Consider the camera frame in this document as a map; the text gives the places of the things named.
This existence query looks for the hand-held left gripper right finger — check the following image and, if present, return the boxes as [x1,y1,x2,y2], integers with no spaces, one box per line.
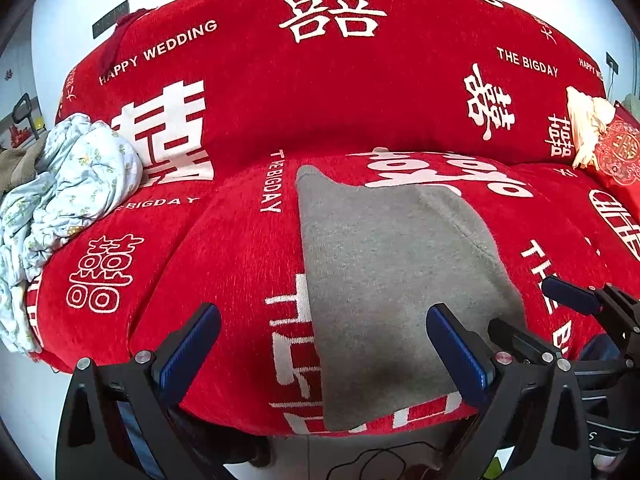
[426,302,593,480]

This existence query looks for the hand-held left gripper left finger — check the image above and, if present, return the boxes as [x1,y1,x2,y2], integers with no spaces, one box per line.
[55,302,222,480]

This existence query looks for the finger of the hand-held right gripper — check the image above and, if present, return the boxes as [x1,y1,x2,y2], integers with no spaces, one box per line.
[541,275,640,348]
[487,316,626,375]

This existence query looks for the grey sweater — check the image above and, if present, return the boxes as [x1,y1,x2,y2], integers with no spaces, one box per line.
[295,165,526,432]

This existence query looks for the person's blue jeans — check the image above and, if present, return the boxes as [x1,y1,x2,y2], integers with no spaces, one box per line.
[117,335,631,480]

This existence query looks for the red embroidered cushion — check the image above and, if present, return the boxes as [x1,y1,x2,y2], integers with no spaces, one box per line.
[592,102,640,193]

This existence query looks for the cream cloth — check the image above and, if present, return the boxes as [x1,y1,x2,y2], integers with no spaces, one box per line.
[565,86,617,170]

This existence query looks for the light floral blanket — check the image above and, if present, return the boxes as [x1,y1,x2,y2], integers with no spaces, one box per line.
[0,112,146,356]

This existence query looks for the red printed sofa cover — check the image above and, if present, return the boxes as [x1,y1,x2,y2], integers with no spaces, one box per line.
[27,0,640,436]

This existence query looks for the beige cloth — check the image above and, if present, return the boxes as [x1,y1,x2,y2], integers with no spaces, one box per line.
[0,135,51,196]

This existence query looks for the black floor cable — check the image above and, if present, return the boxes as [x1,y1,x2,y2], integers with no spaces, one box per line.
[345,442,441,480]

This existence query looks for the black exercise machine handle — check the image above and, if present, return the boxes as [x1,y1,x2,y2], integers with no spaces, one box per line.
[12,92,43,143]

